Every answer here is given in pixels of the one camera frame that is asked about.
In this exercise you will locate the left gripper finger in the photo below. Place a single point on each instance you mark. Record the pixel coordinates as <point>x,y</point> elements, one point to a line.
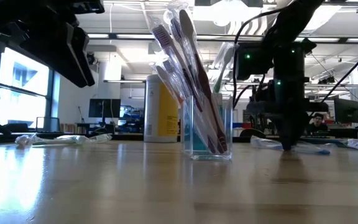
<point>57,53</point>
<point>82,56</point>

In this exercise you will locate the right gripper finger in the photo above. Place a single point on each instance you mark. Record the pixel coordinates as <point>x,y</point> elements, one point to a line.
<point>281,124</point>
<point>294,124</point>

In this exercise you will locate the blue toothbrush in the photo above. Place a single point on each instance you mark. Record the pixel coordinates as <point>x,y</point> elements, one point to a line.
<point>266,143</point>

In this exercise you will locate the clear acrylic holder cup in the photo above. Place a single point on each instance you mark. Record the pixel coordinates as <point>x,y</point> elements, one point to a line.
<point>229,130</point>

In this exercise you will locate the green toothbrush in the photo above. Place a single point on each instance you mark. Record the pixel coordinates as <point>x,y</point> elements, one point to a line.
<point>70,139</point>
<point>227,59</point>

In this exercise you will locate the purple toothbrush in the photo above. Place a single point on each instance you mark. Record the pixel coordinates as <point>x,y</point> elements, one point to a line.
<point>176,29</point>
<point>163,35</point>

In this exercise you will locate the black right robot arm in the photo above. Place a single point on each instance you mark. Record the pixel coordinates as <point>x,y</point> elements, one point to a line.
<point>291,25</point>

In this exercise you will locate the person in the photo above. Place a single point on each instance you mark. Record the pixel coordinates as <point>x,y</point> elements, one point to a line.
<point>317,123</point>

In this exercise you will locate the ceiling light strip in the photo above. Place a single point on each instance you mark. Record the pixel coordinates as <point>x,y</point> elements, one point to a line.
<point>129,36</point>
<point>317,40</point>

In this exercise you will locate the black computer monitor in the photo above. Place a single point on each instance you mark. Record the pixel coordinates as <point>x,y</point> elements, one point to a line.
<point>346,110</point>
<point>104,108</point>

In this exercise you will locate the large glass window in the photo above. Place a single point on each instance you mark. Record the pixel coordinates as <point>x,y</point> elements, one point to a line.
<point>20,93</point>

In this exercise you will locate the white yellow wipes canister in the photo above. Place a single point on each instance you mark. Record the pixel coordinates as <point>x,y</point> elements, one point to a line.
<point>154,109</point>

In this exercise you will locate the wrapped white toothbrush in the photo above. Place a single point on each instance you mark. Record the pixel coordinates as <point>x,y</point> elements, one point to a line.
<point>26,140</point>

